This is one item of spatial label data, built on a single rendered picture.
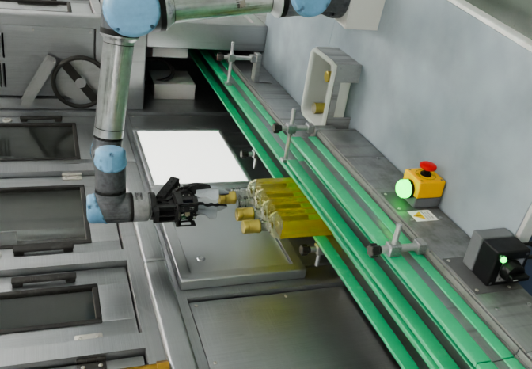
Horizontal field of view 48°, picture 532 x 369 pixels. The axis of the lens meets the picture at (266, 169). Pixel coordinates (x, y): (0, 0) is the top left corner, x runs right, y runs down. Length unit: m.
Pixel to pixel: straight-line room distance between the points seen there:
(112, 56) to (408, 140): 0.77
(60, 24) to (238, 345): 1.43
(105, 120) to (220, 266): 0.48
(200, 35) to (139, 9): 1.11
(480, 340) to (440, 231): 0.31
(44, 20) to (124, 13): 1.03
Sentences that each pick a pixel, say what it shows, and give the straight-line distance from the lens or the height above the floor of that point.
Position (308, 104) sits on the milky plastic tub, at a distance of 1.95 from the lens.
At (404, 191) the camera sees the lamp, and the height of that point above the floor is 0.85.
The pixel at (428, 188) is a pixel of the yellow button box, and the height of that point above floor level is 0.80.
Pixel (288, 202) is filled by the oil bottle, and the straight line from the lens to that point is 1.60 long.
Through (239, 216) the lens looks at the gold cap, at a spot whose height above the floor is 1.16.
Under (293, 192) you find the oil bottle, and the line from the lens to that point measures 1.65.
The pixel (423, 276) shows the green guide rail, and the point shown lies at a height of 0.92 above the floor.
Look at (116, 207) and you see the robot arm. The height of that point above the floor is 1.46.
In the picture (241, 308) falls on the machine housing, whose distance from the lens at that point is 1.52.
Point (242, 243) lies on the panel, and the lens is 1.68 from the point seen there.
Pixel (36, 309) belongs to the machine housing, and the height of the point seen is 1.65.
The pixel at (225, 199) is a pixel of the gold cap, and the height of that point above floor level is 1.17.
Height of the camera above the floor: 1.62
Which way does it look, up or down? 20 degrees down
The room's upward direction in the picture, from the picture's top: 92 degrees counter-clockwise
